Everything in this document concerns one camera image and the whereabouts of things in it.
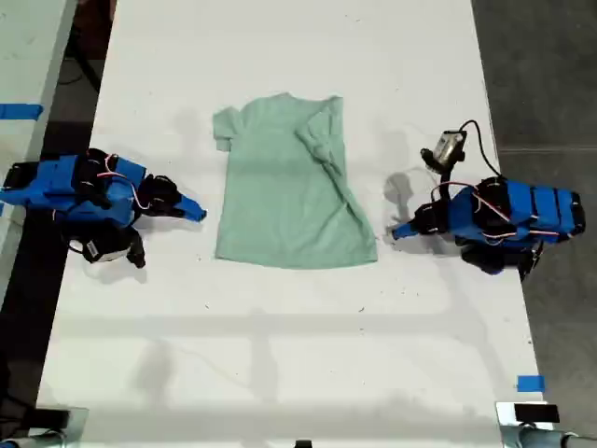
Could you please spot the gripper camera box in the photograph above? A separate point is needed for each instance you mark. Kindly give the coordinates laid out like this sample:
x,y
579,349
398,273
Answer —
x,y
103,248
445,148

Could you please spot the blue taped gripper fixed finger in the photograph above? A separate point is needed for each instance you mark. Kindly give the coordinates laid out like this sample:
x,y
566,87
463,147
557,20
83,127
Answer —
x,y
405,231
193,209

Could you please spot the white side table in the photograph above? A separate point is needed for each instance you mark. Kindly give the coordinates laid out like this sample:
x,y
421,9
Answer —
x,y
28,56

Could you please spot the short blue tape strip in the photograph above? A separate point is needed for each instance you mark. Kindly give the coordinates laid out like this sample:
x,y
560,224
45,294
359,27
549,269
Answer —
x,y
531,383

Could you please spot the long blue tape strip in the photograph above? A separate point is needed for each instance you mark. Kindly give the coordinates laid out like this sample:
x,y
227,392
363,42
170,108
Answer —
x,y
21,112

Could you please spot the pale green t-shirt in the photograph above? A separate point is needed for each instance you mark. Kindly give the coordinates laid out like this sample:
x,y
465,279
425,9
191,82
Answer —
x,y
284,205

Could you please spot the small black box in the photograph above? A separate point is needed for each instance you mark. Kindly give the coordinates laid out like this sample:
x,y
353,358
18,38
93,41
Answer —
x,y
536,413
51,417

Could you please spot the grey metal pipe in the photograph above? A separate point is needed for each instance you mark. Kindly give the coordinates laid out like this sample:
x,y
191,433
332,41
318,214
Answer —
x,y
541,438

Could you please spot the metal corner plate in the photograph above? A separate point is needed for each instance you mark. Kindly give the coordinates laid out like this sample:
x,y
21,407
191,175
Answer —
x,y
503,413
78,422

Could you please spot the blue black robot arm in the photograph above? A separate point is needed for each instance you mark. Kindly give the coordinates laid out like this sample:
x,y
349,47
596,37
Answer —
x,y
56,189
527,210

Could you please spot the black gripper moving finger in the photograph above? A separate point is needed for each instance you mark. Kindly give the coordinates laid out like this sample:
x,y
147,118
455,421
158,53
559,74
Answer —
x,y
425,232
170,212

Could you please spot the camera black stalk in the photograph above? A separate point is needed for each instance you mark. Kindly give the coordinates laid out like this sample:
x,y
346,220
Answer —
x,y
445,184
137,249

